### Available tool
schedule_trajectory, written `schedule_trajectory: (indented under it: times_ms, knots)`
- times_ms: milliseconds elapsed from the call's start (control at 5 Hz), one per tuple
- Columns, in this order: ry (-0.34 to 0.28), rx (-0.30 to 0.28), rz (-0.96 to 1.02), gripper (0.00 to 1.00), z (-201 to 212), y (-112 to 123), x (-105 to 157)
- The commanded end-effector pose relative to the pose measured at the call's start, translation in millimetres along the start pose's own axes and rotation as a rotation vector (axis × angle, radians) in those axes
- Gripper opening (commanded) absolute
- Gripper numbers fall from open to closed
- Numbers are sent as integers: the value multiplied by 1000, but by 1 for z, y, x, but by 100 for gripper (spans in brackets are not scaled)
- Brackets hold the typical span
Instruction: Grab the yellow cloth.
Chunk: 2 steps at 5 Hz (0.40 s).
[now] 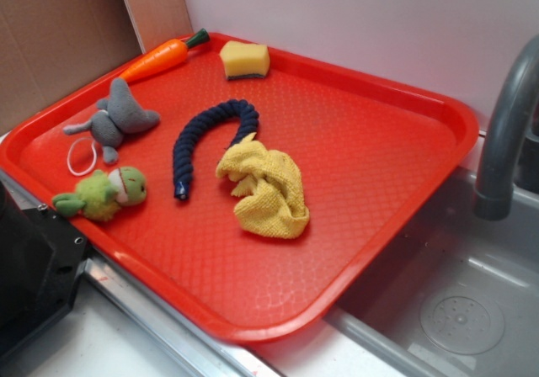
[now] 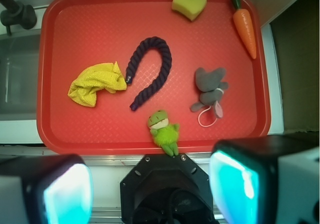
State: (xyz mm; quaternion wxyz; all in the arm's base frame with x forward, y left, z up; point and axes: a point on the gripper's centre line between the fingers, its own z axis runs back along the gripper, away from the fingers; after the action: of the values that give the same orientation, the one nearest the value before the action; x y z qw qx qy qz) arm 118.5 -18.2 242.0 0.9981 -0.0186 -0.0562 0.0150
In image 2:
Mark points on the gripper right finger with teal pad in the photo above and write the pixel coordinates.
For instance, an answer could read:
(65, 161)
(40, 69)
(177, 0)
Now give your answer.
(274, 179)

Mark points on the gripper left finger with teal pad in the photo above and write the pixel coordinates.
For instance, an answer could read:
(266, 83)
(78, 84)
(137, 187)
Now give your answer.
(56, 189)

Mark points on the yellow cloth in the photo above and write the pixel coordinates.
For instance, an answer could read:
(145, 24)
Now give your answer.
(102, 76)

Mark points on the grey plush mouse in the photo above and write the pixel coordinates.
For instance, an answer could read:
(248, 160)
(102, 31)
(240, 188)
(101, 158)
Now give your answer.
(212, 88)

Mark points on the green plush frog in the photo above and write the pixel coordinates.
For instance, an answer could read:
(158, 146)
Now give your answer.
(164, 134)

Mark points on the red plastic tray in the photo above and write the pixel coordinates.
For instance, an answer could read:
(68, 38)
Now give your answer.
(77, 34)

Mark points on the grey sink basin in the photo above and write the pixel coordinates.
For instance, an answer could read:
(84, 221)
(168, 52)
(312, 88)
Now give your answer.
(19, 59)

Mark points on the brown cardboard panel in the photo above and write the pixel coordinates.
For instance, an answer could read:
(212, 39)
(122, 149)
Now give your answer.
(296, 38)

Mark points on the orange toy carrot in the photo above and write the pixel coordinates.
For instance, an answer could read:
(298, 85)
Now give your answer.
(243, 23)

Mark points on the grey faucet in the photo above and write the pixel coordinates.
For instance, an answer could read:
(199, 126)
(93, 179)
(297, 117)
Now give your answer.
(17, 13)

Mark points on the yellow sponge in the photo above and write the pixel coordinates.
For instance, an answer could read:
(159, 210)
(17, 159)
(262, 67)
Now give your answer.
(191, 9)

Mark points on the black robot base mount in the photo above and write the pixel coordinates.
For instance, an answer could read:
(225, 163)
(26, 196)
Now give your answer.
(166, 190)

